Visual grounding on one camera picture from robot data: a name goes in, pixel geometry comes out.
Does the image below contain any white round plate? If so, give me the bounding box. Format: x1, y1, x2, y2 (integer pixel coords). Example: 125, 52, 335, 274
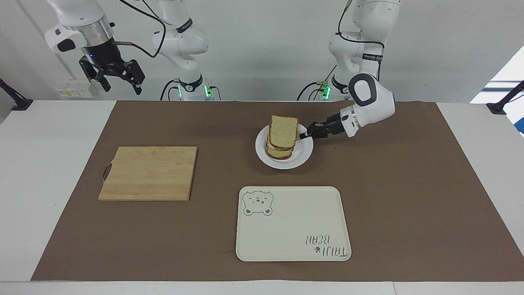
255, 123, 314, 170

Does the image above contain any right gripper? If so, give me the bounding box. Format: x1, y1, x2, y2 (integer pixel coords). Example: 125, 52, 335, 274
79, 38, 146, 95

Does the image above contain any cream tray with bear print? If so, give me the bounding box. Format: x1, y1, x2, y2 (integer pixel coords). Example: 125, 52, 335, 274
236, 186, 352, 262

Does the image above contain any brown bread slice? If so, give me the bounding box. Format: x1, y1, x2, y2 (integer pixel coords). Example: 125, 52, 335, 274
266, 144, 294, 160
268, 115, 299, 149

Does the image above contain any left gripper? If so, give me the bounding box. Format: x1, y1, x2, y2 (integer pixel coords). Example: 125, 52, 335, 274
300, 113, 345, 139

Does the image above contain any black stand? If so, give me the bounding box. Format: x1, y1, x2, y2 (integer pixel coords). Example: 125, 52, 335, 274
0, 78, 33, 111
486, 81, 524, 115

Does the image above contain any black cable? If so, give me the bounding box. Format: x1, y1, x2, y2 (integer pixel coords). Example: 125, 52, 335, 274
297, 81, 328, 101
160, 79, 181, 101
113, 0, 167, 58
337, 0, 386, 48

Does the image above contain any wooden cutting board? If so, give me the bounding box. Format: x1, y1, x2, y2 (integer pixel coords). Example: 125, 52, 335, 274
98, 146, 198, 202

